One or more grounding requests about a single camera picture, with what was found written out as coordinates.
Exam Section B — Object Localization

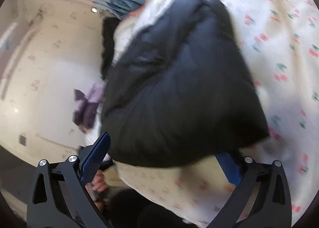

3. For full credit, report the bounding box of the black garment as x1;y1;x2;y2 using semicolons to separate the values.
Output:
100;16;122;81

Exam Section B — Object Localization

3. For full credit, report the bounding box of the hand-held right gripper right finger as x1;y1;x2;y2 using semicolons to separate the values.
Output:
207;151;292;228

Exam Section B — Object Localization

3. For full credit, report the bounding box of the black puffer jacket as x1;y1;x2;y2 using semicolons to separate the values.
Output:
100;0;271;169

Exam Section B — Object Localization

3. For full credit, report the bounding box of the cherry print bed sheet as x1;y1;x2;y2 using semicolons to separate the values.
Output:
113;0;319;228

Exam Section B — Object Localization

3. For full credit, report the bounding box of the purple jacket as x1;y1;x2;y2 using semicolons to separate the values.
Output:
72;81;106;129

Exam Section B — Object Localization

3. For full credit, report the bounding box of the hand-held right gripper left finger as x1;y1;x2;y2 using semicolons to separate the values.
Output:
27;132;111;228

